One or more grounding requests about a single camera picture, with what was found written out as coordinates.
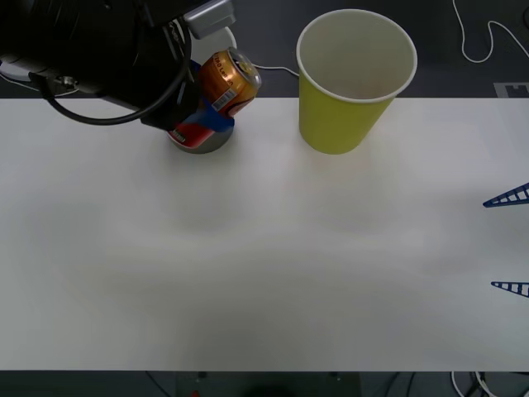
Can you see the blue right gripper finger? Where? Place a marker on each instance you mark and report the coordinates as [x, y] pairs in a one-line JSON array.
[[492, 203], [496, 284]]

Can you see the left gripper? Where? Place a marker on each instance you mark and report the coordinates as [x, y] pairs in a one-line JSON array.
[[173, 111]]

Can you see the orange and red drink can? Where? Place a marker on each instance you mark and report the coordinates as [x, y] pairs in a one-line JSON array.
[[223, 82]]

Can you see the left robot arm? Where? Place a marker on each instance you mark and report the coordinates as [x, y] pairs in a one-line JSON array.
[[82, 41]]

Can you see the grey and white floor marker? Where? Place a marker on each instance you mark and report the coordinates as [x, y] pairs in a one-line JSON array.
[[502, 90]]

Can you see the yellow-green plastic waste bin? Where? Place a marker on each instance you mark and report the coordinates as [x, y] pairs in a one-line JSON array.
[[330, 120]]

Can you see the white round floor plate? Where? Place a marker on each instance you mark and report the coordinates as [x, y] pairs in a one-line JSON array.
[[10, 71]]

